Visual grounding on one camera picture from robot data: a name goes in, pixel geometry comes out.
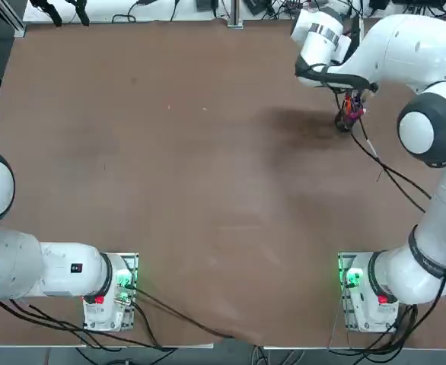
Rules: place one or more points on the black round pen holder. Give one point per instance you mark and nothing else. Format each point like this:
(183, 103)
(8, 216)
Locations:
(341, 123)

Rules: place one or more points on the orange marker with white cap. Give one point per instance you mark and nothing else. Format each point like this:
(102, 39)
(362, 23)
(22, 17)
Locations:
(347, 102)

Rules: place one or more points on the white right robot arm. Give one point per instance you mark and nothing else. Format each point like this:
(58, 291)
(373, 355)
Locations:
(409, 57)

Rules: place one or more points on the black power adapter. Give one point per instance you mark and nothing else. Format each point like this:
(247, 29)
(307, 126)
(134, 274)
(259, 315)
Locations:
(206, 4)

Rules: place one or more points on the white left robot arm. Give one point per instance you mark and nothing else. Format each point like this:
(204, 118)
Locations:
(17, 262)

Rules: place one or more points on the pink marker with white cap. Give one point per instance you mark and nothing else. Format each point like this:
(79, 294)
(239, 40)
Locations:
(357, 114)

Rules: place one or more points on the aluminium frame profile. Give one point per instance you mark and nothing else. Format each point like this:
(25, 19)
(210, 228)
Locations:
(11, 19)

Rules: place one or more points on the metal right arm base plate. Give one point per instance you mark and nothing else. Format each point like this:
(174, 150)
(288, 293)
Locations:
(343, 266)

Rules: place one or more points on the aluminium camera post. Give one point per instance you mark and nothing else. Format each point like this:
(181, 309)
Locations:
(234, 13)

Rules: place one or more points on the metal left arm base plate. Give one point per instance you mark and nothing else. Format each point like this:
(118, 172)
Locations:
(133, 262)

